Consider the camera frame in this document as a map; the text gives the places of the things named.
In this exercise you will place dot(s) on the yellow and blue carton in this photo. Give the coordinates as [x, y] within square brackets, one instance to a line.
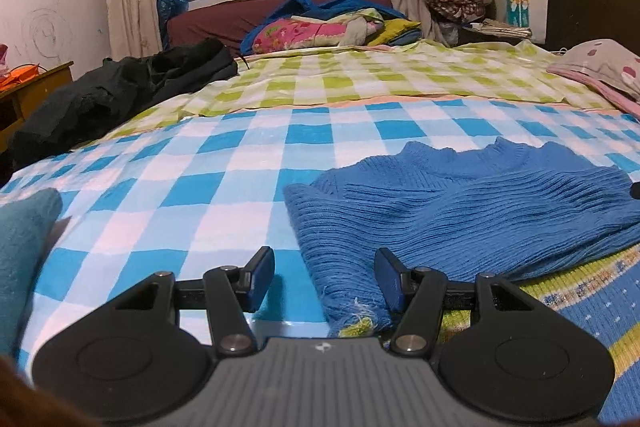
[517, 4]

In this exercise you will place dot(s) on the stack of papers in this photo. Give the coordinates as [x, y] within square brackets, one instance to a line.
[500, 28]

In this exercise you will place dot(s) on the teal cloth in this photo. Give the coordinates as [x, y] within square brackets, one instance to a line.
[22, 247]

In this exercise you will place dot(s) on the wooden desk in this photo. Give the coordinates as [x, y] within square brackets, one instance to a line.
[35, 92]

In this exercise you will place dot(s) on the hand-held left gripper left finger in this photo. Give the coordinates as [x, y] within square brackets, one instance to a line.
[260, 279]

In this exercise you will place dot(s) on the pink floral pillow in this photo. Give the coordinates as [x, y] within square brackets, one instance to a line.
[290, 34]

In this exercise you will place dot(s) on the yellow cloth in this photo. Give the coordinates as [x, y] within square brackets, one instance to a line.
[395, 29]

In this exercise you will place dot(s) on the reddish brown cloth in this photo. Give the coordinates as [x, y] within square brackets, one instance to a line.
[25, 402]

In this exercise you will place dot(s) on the pale crumpled cloth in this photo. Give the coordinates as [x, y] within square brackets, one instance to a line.
[357, 29]

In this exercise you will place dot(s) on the orange cloth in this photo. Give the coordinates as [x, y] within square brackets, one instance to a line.
[20, 76]

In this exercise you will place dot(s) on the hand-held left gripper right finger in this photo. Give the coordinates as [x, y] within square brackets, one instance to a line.
[390, 282]

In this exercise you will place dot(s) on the blue checked plastic bed sheet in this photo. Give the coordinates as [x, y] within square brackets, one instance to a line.
[175, 187]

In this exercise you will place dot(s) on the white spotted pillow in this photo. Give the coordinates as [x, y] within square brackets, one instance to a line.
[605, 62]

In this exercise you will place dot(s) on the black jacket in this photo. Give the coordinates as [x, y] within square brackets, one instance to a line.
[100, 97]

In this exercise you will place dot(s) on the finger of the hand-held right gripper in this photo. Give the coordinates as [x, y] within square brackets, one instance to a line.
[635, 189]

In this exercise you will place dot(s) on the maroon sofa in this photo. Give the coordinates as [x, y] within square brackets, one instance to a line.
[210, 22]

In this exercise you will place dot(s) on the blue knit striped sweater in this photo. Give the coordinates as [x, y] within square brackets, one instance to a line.
[450, 207]

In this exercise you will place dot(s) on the pink floral cloth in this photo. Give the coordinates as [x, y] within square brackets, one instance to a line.
[3, 59]

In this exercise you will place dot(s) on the colourful bedding pile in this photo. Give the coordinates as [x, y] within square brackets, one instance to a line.
[345, 4]

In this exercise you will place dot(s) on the green checked bed sheet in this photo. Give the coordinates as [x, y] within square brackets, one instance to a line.
[350, 77]

